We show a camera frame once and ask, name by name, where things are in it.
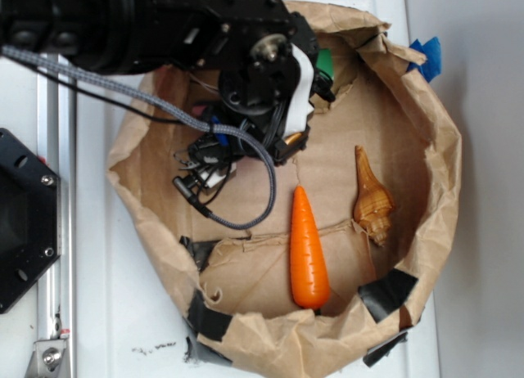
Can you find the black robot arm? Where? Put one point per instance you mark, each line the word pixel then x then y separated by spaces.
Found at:
pixel 138 36

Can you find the orange plastic carrot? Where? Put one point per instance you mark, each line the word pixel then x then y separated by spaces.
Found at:
pixel 308 271

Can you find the green rectangular block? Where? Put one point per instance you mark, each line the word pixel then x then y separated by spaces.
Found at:
pixel 325 69

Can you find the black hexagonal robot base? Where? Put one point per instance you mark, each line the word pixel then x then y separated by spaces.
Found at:
pixel 29 219

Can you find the white plastic cooler lid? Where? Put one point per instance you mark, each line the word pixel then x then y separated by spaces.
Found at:
pixel 122 323

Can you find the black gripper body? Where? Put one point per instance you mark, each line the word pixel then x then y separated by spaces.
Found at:
pixel 270 98

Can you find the blue painter tape strip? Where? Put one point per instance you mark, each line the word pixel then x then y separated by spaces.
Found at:
pixel 432 67

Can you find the aluminum extrusion rail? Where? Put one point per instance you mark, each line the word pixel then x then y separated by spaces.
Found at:
pixel 54 349

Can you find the tan conch seashell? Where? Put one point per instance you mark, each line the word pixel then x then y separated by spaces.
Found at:
pixel 374 203

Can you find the brown paper bag tray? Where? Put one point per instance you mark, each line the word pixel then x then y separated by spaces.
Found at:
pixel 239 280

